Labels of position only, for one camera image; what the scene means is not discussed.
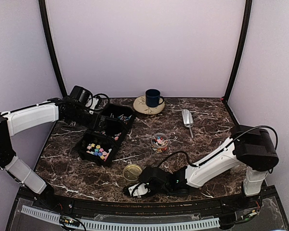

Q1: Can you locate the clear plastic jar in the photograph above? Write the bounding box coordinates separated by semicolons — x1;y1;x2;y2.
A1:
150;133;169;154

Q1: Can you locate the metal scoop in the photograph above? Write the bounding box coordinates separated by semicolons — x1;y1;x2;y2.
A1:
182;109;194;138

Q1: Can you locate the left black frame post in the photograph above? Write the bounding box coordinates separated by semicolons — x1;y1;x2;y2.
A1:
38;0;67;97

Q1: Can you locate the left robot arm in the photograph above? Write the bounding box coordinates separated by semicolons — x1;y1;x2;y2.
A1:
0;86;110;210

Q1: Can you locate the gold jar lid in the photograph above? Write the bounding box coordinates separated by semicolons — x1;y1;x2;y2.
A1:
122;164;143;181

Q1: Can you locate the black frame post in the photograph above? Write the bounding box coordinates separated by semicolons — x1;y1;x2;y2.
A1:
38;0;67;97
223;0;252;104

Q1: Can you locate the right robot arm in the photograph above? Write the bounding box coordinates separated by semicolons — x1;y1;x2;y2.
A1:
128;125;279;209

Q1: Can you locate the beige ceramic plate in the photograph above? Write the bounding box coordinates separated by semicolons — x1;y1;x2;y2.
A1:
133;95;165;115

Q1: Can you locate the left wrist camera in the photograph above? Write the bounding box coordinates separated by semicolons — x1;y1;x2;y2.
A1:
86;95;102;115

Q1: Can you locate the dark blue mug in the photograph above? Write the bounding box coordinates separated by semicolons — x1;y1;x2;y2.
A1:
145;89;164;108

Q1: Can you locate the black three-compartment candy tray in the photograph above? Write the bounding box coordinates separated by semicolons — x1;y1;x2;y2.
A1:
73;103;136;167

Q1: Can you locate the right black frame post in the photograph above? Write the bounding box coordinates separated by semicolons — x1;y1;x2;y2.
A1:
223;0;252;104

